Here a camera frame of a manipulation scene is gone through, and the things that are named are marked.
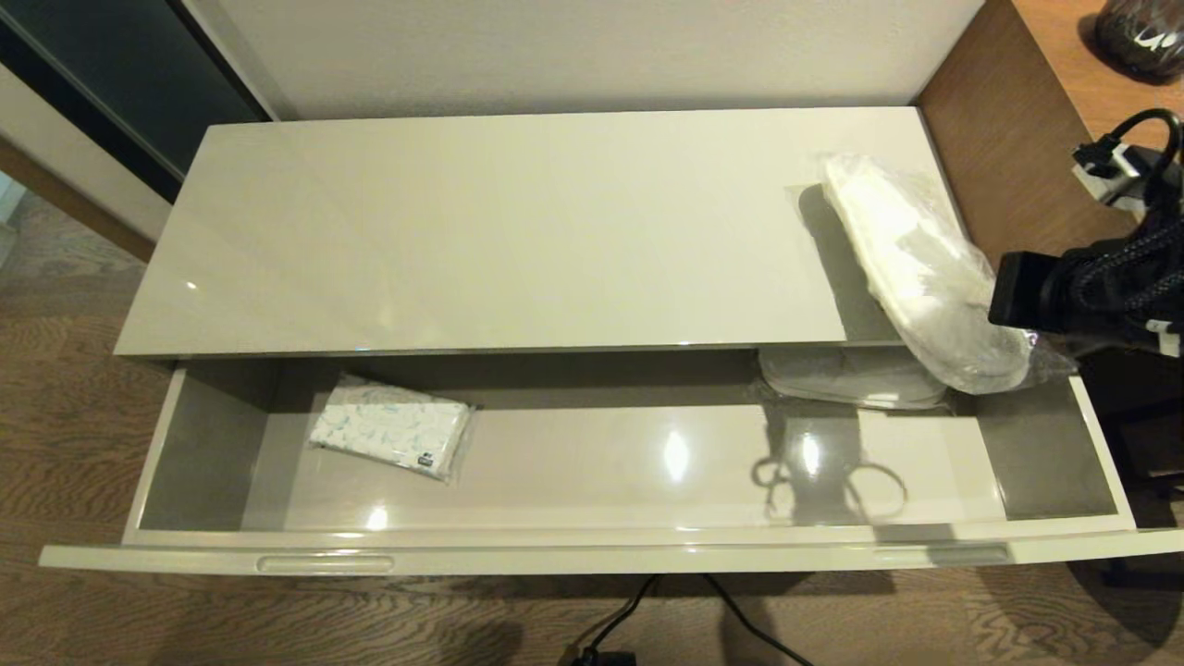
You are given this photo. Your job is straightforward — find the white slippers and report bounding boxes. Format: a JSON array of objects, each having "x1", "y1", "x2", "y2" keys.
[
  {"x1": 819, "y1": 151, "x2": 1079, "y2": 397},
  {"x1": 757, "y1": 347, "x2": 949, "y2": 411}
]

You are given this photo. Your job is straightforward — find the beige glossy wide drawer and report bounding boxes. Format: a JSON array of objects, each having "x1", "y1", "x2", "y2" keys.
[{"x1": 39, "y1": 344, "x2": 1184, "y2": 576}]

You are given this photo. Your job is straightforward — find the brown wooden desk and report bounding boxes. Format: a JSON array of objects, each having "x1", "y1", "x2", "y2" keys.
[{"x1": 911, "y1": 0, "x2": 1184, "y2": 345}]

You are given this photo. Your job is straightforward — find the dark glass vase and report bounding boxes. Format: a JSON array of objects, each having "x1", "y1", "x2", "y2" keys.
[{"x1": 1094, "y1": 0, "x2": 1184, "y2": 86}]

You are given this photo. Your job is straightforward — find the floral blue-white tissue pack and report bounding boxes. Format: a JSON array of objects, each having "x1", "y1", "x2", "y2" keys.
[{"x1": 310, "y1": 373, "x2": 477, "y2": 484}]

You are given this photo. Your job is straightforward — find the dark glass door panel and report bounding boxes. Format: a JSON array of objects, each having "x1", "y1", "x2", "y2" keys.
[{"x1": 0, "y1": 0, "x2": 274, "y2": 206}]

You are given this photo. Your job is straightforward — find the wooden baseboard strip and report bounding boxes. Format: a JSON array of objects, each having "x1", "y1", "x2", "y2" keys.
[{"x1": 0, "y1": 137, "x2": 158, "y2": 265}]

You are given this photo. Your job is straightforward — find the right camera black cable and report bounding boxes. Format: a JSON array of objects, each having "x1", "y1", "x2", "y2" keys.
[{"x1": 1096, "y1": 108, "x2": 1184, "y2": 223}]

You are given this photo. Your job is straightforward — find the black floor power cable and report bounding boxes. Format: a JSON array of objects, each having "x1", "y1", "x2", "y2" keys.
[{"x1": 569, "y1": 573, "x2": 815, "y2": 666}]

